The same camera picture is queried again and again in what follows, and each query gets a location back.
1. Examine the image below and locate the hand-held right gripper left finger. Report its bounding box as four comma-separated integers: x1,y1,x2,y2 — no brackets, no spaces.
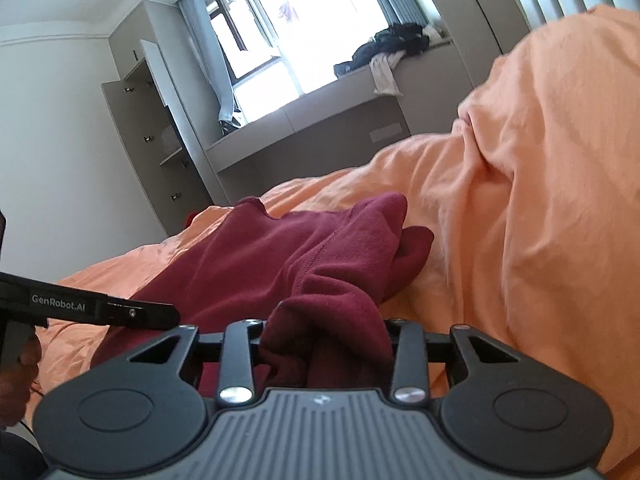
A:
127,317,265,407

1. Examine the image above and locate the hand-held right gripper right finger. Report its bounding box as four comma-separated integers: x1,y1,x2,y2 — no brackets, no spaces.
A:
384,317,519,407

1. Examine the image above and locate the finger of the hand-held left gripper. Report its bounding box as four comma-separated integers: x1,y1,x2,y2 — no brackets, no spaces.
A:
102,296,181,331

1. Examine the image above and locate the maroon garment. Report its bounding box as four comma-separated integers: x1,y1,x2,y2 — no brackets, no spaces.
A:
90,193,435,397

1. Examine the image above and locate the pile of dark clothes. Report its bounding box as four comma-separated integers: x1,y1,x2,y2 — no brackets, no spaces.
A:
333,21,441,78

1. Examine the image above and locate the person's left hand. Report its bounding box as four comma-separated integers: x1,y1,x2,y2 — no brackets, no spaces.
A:
0,334,43,428

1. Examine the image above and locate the grey wardrobe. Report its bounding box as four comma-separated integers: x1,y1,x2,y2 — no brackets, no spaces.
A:
101,39,216,237

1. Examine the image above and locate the orange blanket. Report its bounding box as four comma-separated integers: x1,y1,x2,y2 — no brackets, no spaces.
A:
30,4,640,476

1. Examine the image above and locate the grey window bench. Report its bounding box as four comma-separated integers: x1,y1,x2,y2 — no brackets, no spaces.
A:
204,35,475,196

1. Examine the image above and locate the white hanging cloth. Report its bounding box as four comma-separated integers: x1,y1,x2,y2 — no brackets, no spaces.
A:
369,52,405,98

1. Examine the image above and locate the bright window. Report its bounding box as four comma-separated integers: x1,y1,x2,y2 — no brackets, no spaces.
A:
205,0,397,127

